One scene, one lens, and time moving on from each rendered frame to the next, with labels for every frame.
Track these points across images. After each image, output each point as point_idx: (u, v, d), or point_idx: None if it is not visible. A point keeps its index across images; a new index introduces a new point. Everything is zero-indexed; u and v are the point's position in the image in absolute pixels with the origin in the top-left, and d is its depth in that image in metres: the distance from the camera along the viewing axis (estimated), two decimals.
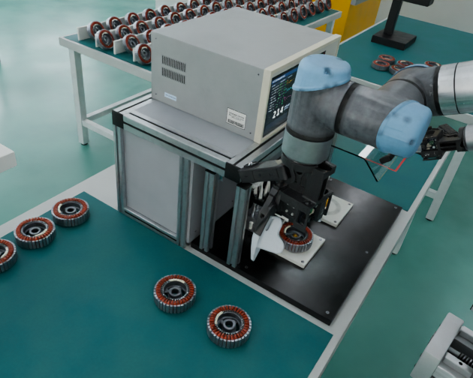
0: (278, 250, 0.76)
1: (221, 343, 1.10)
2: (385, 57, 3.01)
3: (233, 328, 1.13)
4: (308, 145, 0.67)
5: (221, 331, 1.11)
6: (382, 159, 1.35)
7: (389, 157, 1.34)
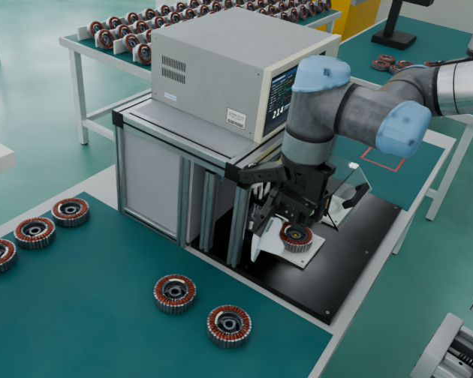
0: (278, 251, 0.76)
1: (221, 343, 1.10)
2: (385, 57, 3.01)
3: (233, 328, 1.13)
4: (308, 146, 0.67)
5: (221, 331, 1.11)
6: (345, 204, 1.15)
7: (353, 202, 1.14)
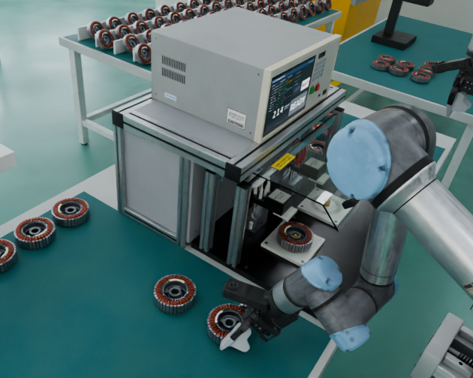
0: (245, 350, 1.07)
1: None
2: (385, 57, 3.01)
3: (234, 325, 1.13)
4: (297, 308, 0.98)
5: (221, 330, 1.11)
6: (345, 204, 1.15)
7: (353, 202, 1.14)
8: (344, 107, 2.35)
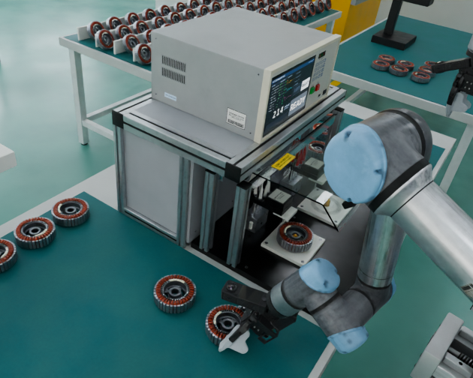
0: (243, 352, 1.08)
1: (220, 342, 1.10)
2: (385, 57, 3.01)
3: (233, 327, 1.13)
4: (296, 310, 0.98)
5: (220, 331, 1.11)
6: (345, 204, 1.15)
7: (353, 202, 1.14)
8: (344, 107, 2.35)
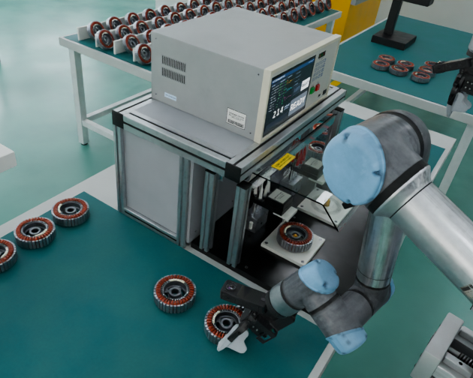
0: (242, 352, 1.08)
1: (218, 342, 1.10)
2: (385, 57, 3.01)
3: (231, 326, 1.13)
4: (294, 311, 0.98)
5: (218, 331, 1.11)
6: (345, 204, 1.15)
7: None
8: (344, 107, 2.35)
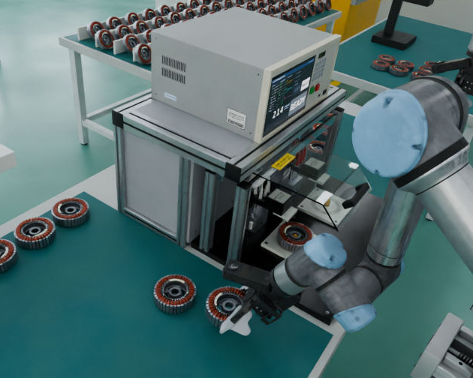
0: (245, 334, 1.04)
1: (221, 324, 1.06)
2: (385, 57, 3.01)
3: (234, 309, 1.09)
4: (300, 289, 0.94)
5: (221, 313, 1.07)
6: (345, 204, 1.15)
7: (353, 202, 1.14)
8: (344, 107, 2.35)
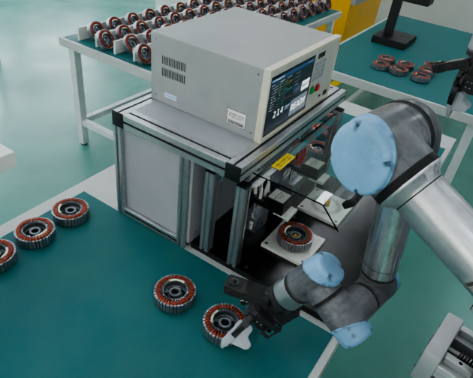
0: (246, 348, 1.07)
1: (217, 341, 1.10)
2: (385, 57, 3.01)
3: (230, 325, 1.14)
4: (299, 304, 0.97)
5: (217, 330, 1.11)
6: (345, 204, 1.15)
7: (353, 202, 1.14)
8: (344, 107, 2.35)
